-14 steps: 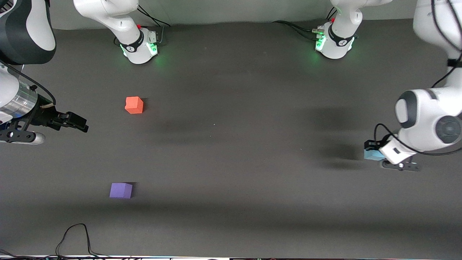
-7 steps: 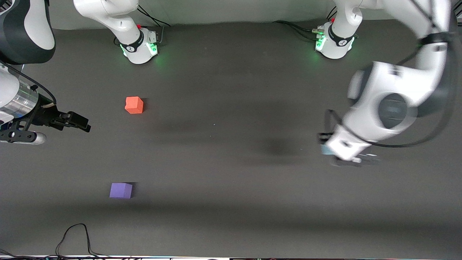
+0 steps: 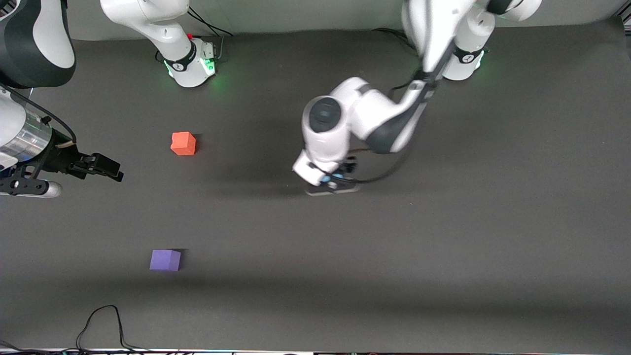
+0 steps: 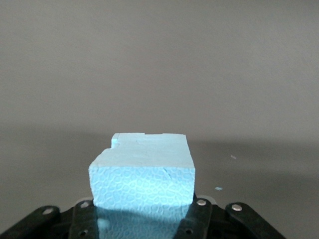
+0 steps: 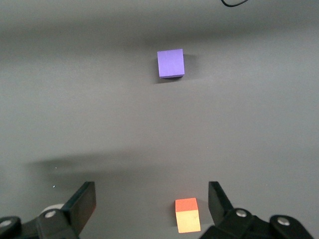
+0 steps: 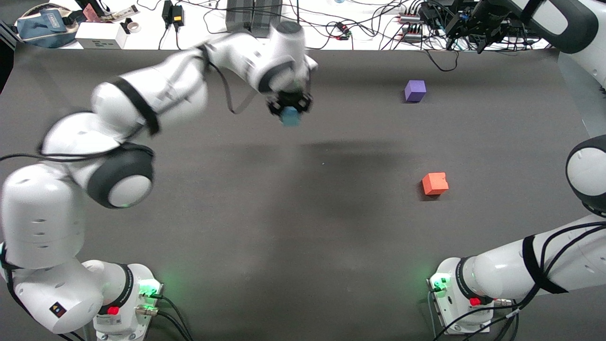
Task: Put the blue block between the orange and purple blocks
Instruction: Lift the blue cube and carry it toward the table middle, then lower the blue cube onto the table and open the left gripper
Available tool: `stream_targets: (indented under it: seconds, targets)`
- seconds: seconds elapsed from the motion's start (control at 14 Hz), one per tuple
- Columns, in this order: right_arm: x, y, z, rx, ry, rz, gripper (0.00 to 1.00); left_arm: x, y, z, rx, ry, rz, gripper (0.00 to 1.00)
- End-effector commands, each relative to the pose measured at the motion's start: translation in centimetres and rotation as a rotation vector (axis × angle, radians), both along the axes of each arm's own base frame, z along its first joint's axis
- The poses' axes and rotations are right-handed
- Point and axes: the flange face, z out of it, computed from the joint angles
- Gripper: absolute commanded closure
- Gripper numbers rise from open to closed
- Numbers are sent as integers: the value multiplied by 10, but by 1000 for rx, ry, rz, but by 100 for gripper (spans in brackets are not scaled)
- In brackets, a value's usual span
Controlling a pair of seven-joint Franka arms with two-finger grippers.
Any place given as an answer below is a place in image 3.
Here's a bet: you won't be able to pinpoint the orange foam block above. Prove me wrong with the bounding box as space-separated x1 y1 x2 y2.
170 132 197 156

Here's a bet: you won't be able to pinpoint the purple foam block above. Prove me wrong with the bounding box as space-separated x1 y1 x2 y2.
149 249 182 272

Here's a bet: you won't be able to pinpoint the dark grey table mat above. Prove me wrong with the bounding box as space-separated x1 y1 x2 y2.
0 20 631 352

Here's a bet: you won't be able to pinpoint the thin black looped cable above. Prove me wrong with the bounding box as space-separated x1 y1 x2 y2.
75 305 148 353

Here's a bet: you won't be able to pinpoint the black left arm base cables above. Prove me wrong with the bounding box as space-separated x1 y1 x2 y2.
372 28 420 51

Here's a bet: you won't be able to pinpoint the black arm base cables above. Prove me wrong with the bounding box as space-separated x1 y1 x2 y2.
372 28 420 51
186 6 233 61

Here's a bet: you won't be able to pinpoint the black right arm base cables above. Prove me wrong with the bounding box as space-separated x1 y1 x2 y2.
186 6 233 61

